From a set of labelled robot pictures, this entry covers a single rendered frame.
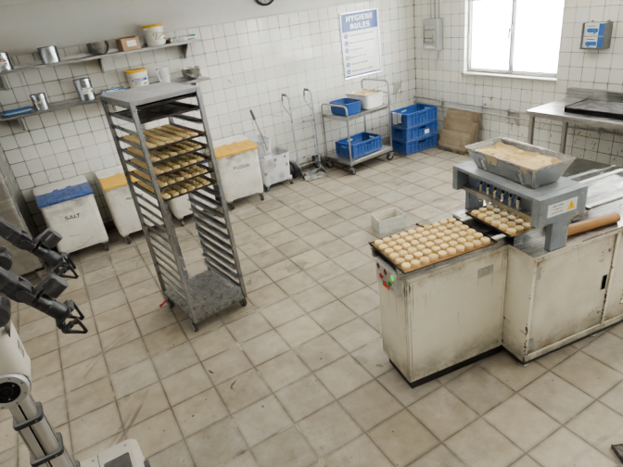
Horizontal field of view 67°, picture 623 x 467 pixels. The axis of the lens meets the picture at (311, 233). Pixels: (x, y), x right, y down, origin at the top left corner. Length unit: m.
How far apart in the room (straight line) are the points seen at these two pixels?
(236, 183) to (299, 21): 2.32
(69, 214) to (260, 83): 2.85
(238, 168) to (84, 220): 1.81
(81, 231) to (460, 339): 4.07
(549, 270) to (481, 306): 0.43
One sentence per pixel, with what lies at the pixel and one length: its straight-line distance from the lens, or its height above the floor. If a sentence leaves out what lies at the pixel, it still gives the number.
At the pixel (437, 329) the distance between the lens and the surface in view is 2.92.
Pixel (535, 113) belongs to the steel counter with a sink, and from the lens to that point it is 5.63.
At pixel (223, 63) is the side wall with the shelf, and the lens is 6.30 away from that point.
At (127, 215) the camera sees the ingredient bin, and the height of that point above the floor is 0.35.
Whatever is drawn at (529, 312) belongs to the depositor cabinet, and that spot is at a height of 0.47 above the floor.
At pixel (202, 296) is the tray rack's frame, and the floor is 0.15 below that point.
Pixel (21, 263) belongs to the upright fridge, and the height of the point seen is 0.29.
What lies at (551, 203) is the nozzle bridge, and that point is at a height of 1.15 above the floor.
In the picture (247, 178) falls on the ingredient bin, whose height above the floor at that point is 0.35.
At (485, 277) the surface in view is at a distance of 2.94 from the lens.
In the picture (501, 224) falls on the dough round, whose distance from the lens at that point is 2.98.
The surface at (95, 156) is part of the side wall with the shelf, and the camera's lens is 6.07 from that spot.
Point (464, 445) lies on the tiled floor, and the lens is 2.90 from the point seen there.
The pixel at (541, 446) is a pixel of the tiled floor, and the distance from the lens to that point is 2.97.
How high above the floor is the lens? 2.25
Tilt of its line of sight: 27 degrees down
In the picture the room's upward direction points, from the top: 8 degrees counter-clockwise
